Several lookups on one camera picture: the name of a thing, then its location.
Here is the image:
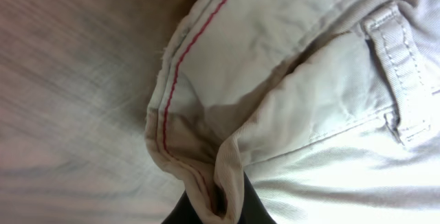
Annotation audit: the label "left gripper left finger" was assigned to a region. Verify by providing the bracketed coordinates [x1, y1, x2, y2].
[162, 192, 202, 224]

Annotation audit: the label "beige khaki shorts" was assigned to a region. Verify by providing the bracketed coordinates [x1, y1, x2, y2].
[146, 0, 439, 223]

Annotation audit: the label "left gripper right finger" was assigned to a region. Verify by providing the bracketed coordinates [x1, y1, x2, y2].
[238, 174, 276, 224]

